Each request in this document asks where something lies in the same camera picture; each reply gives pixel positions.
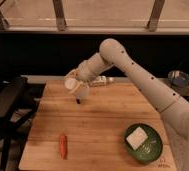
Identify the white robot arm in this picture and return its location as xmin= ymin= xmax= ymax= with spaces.
xmin=77 ymin=38 xmax=189 ymax=171

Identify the green bowl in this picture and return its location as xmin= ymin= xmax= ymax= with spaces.
xmin=124 ymin=123 xmax=163 ymax=164

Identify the wooden board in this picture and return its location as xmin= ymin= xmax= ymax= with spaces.
xmin=19 ymin=81 xmax=176 ymax=171

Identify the white eraser block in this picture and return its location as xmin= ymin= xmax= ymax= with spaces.
xmin=126 ymin=127 xmax=148 ymax=150

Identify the orange carrot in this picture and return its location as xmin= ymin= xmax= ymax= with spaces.
xmin=59 ymin=134 xmax=67 ymax=159

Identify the metal pot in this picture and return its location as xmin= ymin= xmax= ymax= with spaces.
xmin=168 ymin=70 xmax=189 ymax=88

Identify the black chair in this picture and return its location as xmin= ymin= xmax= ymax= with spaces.
xmin=0 ymin=76 xmax=37 ymax=171

